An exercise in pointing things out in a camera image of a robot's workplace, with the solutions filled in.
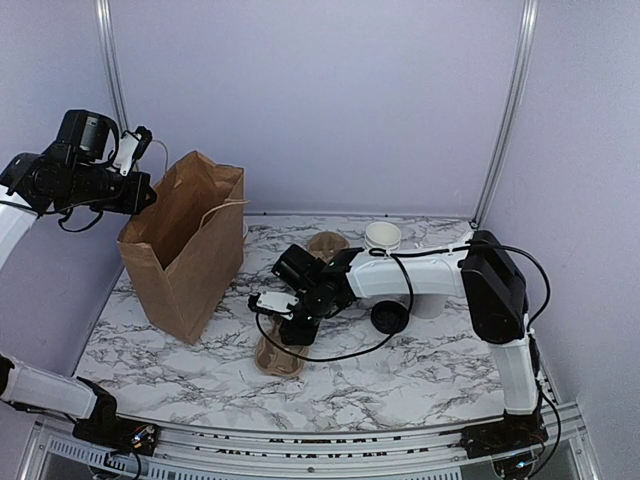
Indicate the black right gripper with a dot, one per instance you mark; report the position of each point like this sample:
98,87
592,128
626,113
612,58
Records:
301,337

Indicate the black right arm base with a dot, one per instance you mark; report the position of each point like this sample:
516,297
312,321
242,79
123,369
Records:
510,432

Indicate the black plastic cup lid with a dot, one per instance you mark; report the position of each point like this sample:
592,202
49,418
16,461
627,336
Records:
389,317

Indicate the white paper cup stack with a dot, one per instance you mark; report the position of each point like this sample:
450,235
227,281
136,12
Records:
383,235

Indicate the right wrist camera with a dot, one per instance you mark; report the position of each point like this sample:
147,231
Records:
279,304

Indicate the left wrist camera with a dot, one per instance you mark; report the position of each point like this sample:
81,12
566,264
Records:
132,146

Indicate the brown paper bag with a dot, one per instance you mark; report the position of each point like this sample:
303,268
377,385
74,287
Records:
182,252

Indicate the left aluminium frame post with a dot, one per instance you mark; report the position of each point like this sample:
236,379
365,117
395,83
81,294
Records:
108,47

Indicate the aluminium frame post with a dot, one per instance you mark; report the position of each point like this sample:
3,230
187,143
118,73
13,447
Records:
108,47
517,83

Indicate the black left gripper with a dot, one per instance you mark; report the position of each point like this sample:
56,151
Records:
132,203

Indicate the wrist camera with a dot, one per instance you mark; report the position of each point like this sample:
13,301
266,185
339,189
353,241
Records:
279,304
132,146

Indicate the white cylindrical utensil holder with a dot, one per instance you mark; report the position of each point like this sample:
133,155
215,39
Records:
428,306

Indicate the right aluminium frame post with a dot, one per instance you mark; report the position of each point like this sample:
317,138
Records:
517,83

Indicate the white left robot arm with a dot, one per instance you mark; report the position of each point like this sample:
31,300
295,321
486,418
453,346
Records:
22,385

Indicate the brown pulp cup carrier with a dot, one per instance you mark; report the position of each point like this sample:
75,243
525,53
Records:
324,245
274,362

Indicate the aluminium front rail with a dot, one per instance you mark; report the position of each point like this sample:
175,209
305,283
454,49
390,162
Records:
438,452

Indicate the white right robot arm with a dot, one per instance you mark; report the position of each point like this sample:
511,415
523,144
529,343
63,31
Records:
478,269

